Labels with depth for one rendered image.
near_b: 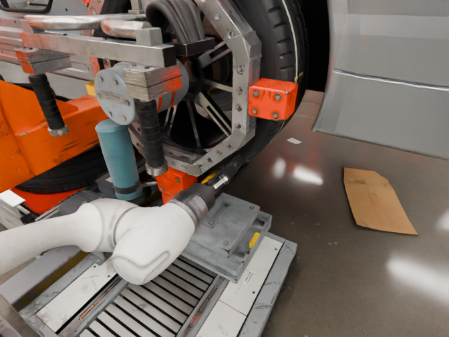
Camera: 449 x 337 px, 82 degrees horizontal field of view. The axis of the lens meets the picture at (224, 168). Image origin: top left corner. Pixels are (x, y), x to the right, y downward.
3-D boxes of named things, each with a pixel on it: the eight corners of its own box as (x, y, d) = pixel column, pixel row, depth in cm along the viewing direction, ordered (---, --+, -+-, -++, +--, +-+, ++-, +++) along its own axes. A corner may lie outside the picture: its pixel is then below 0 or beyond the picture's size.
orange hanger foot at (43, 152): (145, 124, 127) (130, 47, 108) (35, 177, 89) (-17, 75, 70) (121, 117, 134) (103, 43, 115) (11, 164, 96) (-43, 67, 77)
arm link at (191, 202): (203, 230, 54) (218, 212, 58) (176, 196, 53) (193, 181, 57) (182, 239, 60) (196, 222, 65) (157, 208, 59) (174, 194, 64)
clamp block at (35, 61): (73, 67, 63) (65, 43, 60) (35, 75, 57) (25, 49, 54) (61, 65, 65) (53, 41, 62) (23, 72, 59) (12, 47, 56)
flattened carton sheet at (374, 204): (385, 176, 179) (387, 172, 177) (416, 236, 135) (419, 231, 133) (340, 171, 184) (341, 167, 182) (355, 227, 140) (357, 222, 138)
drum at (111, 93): (194, 105, 75) (190, 53, 67) (139, 134, 60) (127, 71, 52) (158, 97, 81) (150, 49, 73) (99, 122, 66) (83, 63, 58)
